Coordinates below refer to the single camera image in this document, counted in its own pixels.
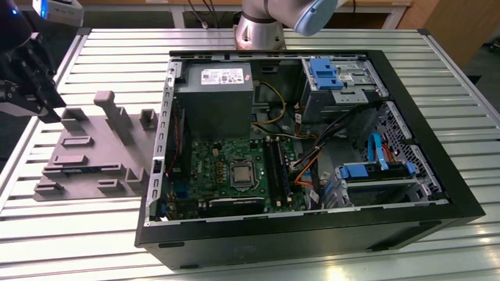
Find black open PC case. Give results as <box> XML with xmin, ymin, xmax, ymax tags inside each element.
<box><xmin>134</xmin><ymin>49</ymin><xmax>485</xmax><ymax>269</ymax></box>

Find dark blue RAM stick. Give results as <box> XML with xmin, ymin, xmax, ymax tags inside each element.
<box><xmin>274</xmin><ymin>137</ymin><xmax>293</xmax><ymax>205</ymax></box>
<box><xmin>42</xmin><ymin>165</ymin><xmax>121</xmax><ymax>176</ymax></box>

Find black dangling cable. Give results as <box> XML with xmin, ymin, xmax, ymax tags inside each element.
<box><xmin>185</xmin><ymin>0</ymin><xmax>207</xmax><ymax>29</ymax></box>

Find black RAM slot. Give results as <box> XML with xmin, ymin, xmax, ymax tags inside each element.
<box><xmin>262</xmin><ymin>136</ymin><xmax>279</xmax><ymax>207</ymax></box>

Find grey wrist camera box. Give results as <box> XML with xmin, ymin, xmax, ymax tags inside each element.
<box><xmin>31</xmin><ymin>0</ymin><xmax>85</xmax><ymax>28</ymax></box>

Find thin red wire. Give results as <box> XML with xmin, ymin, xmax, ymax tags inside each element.
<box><xmin>171</xmin><ymin>111</ymin><xmax>185</xmax><ymax>174</ymax></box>

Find silver CPU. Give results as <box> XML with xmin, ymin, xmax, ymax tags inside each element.
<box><xmin>233</xmin><ymin>166</ymin><xmax>253</xmax><ymax>184</ymax></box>

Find black cable bundle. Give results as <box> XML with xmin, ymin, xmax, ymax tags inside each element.
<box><xmin>291</xmin><ymin>101</ymin><xmax>387</xmax><ymax>171</ymax></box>

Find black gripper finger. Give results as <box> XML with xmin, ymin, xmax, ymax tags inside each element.
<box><xmin>18</xmin><ymin>32</ymin><xmax>66</xmax><ymax>108</ymax></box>
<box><xmin>0</xmin><ymin>79</ymin><xmax>61</xmax><ymax>124</ymax></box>

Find green motherboard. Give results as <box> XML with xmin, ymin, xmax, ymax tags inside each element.
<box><xmin>166</xmin><ymin>136</ymin><xmax>310</xmax><ymax>220</ymax></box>

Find orange flat wire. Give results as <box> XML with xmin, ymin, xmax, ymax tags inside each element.
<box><xmin>293</xmin><ymin>168</ymin><xmax>314</xmax><ymax>187</ymax></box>

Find yellow wire bundle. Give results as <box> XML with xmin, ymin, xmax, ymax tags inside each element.
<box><xmin>250</xmin><ymin>81</ymin><xmax>289</xmax><ymax>127</ymax></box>

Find blue plastic drive latch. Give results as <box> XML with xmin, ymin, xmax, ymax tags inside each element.
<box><xmin>306</xmin><ymin>58</ymin><xmax>345</xmax><ymax>90</ymax></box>

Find grey parts rack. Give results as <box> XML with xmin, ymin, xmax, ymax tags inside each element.
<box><xmin>33</xmin><ymin>90</ymin><xmax>161</xmax><ymax>202</ymax></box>

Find wooden cabinet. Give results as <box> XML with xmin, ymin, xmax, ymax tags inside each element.
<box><xmin>397</xmin><ymin>0</ymin><xmax>500</xmax><ymax>68</ymax></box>

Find CPU socket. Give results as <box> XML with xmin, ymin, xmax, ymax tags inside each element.
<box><xmin>227</xmin><ymin>157</ymin><xmax>257</xmax><ymax>190</ymax></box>

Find white-legged wooden desk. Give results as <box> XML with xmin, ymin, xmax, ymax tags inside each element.
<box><xmin>83</xmin><ymin>0</ymin><xmax>413</xmax><ymax>29</ymax></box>

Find grey power supply unit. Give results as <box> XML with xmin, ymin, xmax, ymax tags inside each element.
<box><xmin>173</xmin><ymin>61</ymin><xmax>255</xmax><ymax>141</ymax></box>

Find hard disk in blue carrier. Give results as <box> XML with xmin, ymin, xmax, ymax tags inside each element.
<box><xmin>337</xmin><ymin>162</ymin><xmax>415</xmax><ymax>184</ymax></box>

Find blue flat wire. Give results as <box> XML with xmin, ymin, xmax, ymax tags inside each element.
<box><xmin>367</xmin><ymin>133</ymin><xmax>390</xmax><ymax>170</ymax></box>

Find metal disk bay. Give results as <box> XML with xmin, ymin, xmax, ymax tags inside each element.
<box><xmin>334</xmin><ymin>177</ymin><xmax>433</xmax><ymax>210</ymax></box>

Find metal drive cage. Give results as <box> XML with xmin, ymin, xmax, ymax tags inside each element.
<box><xmin>298</xmin><ymin>57</ymin><xmax>390</xmax><ymax>124</ymax></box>

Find black graphics card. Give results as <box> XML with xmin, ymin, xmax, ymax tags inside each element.
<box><xmin>194</xmin><ymin>195</ymin><xmax>265</xmax><ymax>218</ymax></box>

